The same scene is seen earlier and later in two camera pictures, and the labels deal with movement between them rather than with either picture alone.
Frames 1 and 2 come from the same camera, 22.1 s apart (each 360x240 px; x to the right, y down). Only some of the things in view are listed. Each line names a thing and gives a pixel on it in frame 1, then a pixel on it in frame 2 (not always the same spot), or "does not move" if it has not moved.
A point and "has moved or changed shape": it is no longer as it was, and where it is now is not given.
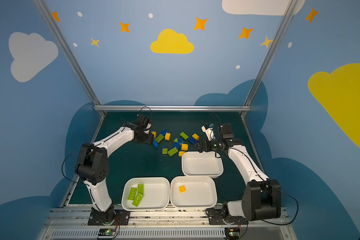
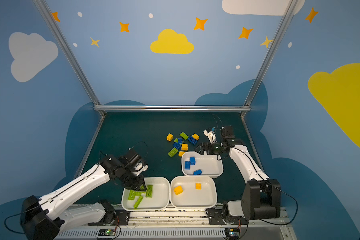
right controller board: x=232 y=233 does not move
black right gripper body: x=204 y=145 does not move
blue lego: x=177 y=145 does not move
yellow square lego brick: x=195 y=136 does not move
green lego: x=140 y=188 has moved or changed shape
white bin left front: x=156 y=194 does not move
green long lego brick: x=183 y=135 does not move
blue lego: x=163 y=132 → x=197 y=172
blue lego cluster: x=155 y=144 → x=192 y=160
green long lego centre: x=172 y=151 does not move
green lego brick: x=132 y=193 does not move
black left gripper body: x=148 y=139 → x=133 y=182
